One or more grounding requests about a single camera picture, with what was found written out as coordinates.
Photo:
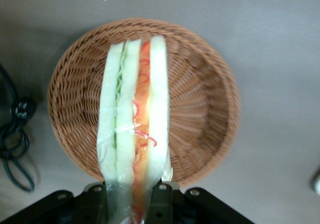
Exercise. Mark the round brown wicker basket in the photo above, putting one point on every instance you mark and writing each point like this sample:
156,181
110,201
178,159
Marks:
200,96

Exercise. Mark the plastic white bread sandwich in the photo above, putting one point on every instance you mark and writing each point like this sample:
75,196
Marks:
157,96

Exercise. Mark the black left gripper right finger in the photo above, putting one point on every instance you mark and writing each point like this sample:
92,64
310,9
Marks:
162,201

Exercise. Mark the white rectangular plastic tray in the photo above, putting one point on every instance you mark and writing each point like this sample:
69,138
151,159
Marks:
317,180

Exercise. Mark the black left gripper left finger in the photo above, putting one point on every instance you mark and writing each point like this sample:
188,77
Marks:
92,204

